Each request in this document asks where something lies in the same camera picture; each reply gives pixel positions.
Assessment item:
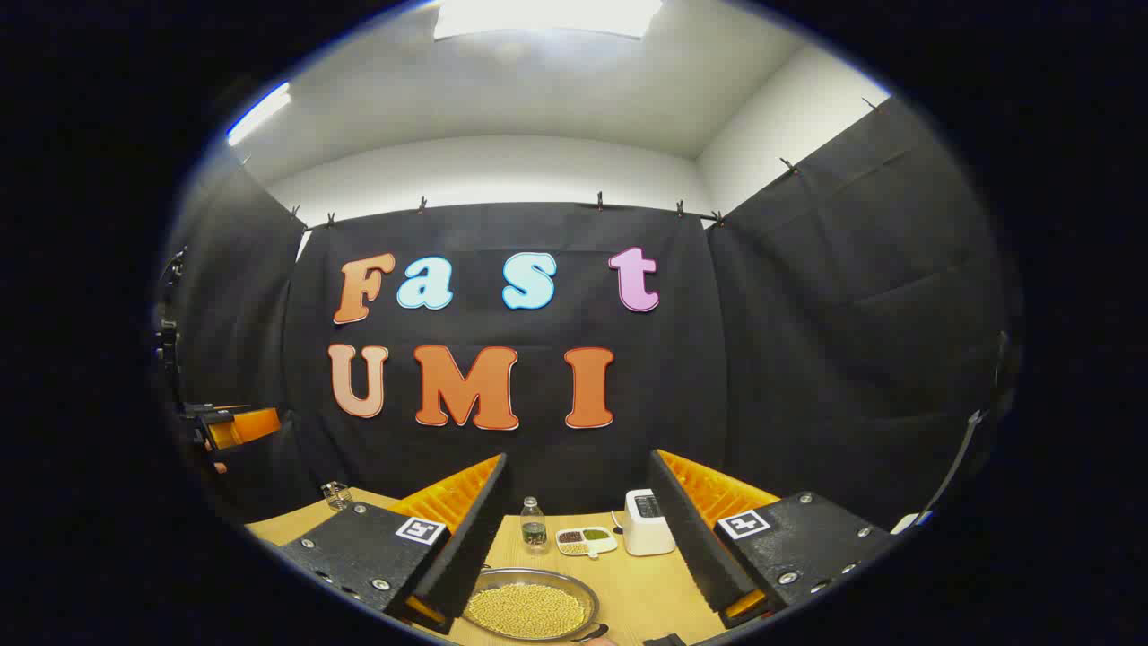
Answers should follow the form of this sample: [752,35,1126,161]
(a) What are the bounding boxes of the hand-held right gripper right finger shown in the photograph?
[648,449,898,629]

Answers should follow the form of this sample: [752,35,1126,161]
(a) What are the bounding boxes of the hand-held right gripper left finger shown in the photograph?
[280,453,509,633]

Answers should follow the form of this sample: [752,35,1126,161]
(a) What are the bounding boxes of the steel pot with soybeans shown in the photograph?
[462,567,611,645]

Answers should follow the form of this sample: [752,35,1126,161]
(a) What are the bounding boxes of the white toaster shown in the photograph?
[613,489,676,557]

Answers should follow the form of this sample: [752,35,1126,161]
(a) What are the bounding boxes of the clear plastic water bottle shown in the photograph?
[520,496,549,553]

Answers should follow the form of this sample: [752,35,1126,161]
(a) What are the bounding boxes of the white divided bean dish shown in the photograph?
[555,526,620,559]

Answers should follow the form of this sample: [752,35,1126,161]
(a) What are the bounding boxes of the ceiling light strip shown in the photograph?
[226,83,292,146]

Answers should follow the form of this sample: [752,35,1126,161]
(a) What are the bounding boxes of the ceiling light panel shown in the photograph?
[433,0,665,41]

